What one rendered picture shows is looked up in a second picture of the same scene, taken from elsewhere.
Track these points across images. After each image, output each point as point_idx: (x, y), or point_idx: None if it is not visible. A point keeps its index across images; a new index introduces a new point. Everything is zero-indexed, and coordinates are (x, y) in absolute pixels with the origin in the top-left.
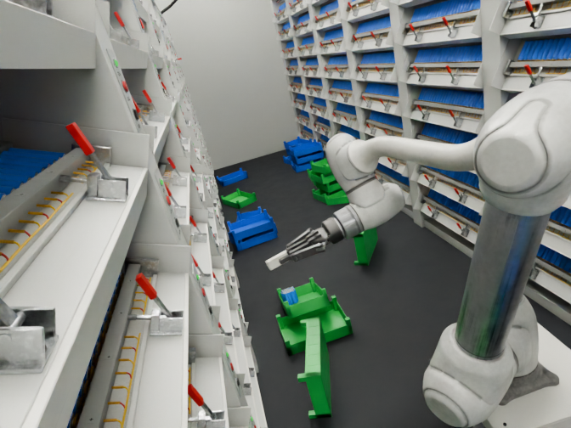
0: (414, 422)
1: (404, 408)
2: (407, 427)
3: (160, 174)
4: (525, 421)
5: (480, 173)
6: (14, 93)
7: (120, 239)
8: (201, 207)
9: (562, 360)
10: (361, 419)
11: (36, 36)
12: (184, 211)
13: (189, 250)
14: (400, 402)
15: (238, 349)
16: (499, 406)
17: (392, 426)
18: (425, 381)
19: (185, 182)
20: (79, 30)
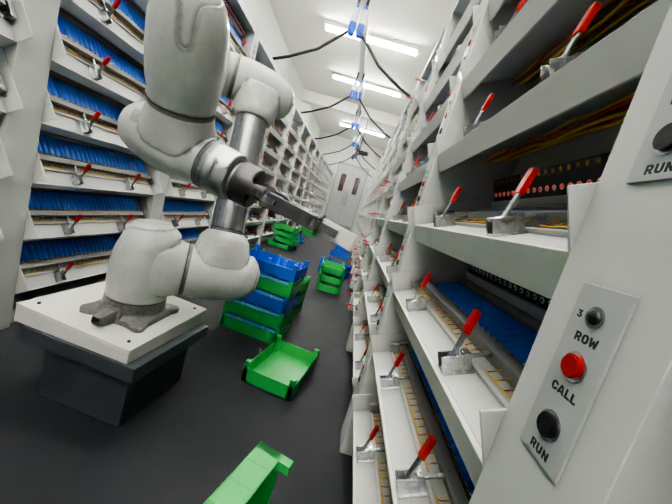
0: (165, 442)
1: (152, 460)
2: (178, 443)
3: (456, 95)
4: (183, 302)
5: (291, 106)
6: None
7: (428, 123)
8: (602, 173)
9: (96, 291)
10: (207, 488)
11: (449, 69)
12: (464, 131)
13: (428, 146)
14: (145, 470)
15: (398, 447)
16: (179, 311)
17: (189, 455)
18: (254, 272)
19: (543, 75)
20: (462, 43)
